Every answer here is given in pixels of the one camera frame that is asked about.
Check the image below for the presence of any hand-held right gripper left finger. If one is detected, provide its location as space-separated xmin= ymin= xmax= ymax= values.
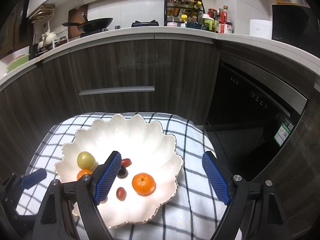
xmin=31 ymin=151 xmax=122 ymax=240

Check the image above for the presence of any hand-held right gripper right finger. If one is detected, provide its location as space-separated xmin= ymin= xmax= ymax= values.
xmin=202 ymin=151 xmax=292 ymax=240

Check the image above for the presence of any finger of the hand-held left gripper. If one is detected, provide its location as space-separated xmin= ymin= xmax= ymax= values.
xmin=19 ymin=169 xmax=47 ymax=190

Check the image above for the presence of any orange mandarin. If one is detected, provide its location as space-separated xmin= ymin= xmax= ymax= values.
xmin=77 ymin=169 xmax=93 ymax=180
xmin=132 ymin=172 xmax=156 ymax=196

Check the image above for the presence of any yellow-green round plum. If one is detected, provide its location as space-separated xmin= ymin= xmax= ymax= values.
xmin=77 ymin=151 xmax=96 ymax=169

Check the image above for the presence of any white scalloped ceramic bowl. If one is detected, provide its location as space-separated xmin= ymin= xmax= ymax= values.
xmin=54 ymin=113 xmax=184 ymax=228

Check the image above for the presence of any black and white checked cloth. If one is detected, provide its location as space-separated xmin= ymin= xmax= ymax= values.
xmin=15 ymin=112 xmax=243 ymax=240

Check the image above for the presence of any black built-in dishwasher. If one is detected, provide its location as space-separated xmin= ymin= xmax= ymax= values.
xmin=204 ymin=55 xmax=308 ymax=178

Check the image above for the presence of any wood-front kitchen counter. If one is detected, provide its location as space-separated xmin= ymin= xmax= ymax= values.
xmin=0 ymin=26 xmax=320 ymax=185

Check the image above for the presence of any green plastic basin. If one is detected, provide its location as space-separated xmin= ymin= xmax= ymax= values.
xmin=6 ymin=54 xmax=30 ymax=72

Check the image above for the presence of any black knife block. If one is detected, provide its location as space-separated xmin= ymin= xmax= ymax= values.
xmin=32 ymin=34 xmax=42 ymax=55

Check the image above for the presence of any white teapot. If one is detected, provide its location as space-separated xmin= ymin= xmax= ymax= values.
xmin=41 ymin=31 xmax=57 ymax=45

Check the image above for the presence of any red and white carton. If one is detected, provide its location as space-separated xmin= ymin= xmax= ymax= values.
xmin=217 ymin=22 xmax=233 ymax=34

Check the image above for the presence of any green lidded container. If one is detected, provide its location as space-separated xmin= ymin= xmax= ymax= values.
xmin=202 ymin=14 xmax=217 ymax=32

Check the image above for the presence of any black wok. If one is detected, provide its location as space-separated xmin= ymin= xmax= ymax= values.
xmin=62 ymin=17 xmax=114 ymax=33

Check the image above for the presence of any white round canister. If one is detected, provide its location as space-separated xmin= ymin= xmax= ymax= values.
xmin=249 ymin=19 xmax=273 ymax=40

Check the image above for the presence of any black stove burner grate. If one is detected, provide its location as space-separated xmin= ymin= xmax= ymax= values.
xmin=131 ymin=20 xmax=160 ymax=27

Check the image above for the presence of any red oil bottle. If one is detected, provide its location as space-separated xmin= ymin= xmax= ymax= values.
xmin=219 ymin=5 xmax=229 ymax=30

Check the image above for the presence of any brown wooden cutting board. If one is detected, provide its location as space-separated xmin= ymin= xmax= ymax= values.
xmin=68 ymin=4 xmax=88 ymax=39

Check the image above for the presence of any black microwave oven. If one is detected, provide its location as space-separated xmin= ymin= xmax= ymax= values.
xmin=271 ymin=4 xmax=318 ymax=45

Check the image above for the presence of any black spice rack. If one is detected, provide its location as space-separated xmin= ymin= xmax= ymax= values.
xmin=164 ymin=0 xmax=205 ymax=28

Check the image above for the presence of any row of spice jars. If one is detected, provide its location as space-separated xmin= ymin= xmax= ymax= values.
xmin=167 ymin=0 xmax=202 ymax=23

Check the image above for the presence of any grey drawer handle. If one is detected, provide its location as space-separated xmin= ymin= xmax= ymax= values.
xmin=79 ymin=86 xmax=155 ymax=96

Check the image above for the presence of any dark wooden frame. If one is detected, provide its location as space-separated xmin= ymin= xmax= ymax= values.
xmin=0 ymin=0 xmax=32 ymax=58

